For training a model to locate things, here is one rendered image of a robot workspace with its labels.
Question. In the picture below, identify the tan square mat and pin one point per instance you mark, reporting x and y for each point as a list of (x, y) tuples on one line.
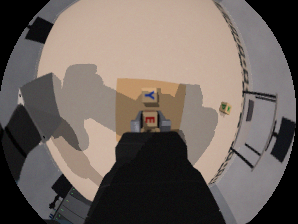
[(170, 101)]

